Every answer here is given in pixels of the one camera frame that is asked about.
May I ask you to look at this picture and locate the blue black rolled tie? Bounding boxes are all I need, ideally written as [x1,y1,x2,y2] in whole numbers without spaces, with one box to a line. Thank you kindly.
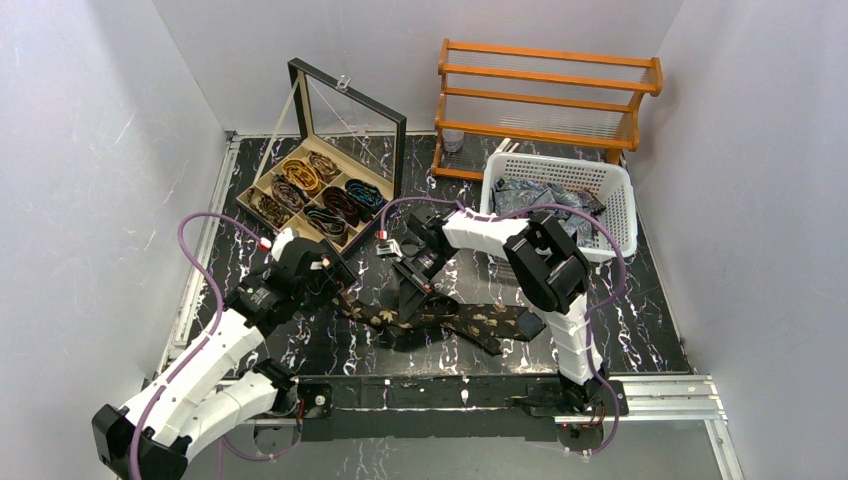
[344,179,387,221]

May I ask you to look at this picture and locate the gold rolled tie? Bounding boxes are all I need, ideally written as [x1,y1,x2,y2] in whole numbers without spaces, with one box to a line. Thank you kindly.
[281,158,323,196]

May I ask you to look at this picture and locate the black gold floral tie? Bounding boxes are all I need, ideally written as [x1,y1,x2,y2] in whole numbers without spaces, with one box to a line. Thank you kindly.
[331,293,546,356]

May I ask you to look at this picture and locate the olive patterned rolled tie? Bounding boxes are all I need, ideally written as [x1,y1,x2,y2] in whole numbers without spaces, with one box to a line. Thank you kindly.
[248,187,291,228]

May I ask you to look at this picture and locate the orange wooden shoe rack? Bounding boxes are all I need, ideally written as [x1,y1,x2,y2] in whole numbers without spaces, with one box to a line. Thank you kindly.
[432,39,664,181]

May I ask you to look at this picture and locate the brown rolled tie back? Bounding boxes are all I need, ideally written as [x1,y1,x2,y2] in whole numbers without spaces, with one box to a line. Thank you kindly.
[307,150,341,184]

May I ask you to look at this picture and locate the grey striped rolled tie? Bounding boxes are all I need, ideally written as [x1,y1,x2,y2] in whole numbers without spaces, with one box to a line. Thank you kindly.
[303,204,349,246]

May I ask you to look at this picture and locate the small clear plastic cup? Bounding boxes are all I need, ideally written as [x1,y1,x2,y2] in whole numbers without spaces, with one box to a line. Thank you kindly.
[441,129,464,153]

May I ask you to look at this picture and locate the grey ties in basket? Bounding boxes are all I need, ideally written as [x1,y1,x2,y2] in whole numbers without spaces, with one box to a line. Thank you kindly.
[491,176,606,248]

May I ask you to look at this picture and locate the brown patterned rolled tie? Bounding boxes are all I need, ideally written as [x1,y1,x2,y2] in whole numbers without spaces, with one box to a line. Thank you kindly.
[271,174,309,213]

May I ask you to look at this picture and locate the dark red rolled tie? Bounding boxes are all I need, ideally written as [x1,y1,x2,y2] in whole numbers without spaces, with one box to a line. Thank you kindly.
[321,186,360,227]

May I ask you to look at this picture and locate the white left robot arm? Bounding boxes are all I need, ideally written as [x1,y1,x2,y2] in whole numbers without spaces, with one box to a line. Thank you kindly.
[92,229,354,479]

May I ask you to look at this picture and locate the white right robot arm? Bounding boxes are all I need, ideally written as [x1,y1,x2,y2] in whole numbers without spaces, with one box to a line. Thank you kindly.
[393,205,602,385]

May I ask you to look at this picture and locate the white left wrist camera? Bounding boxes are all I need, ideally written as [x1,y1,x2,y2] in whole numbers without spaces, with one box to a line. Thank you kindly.
[270,227,299,262]

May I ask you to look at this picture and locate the white plastic basket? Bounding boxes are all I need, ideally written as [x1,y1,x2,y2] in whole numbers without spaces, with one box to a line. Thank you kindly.
[480,152,638,258]

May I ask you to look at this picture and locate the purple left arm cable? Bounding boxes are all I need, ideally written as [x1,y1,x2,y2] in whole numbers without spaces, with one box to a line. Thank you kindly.
[129,211,299,480]

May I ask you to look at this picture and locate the black tie storage box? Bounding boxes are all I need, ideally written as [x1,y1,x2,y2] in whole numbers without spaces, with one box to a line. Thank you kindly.
[236,58,407,257]

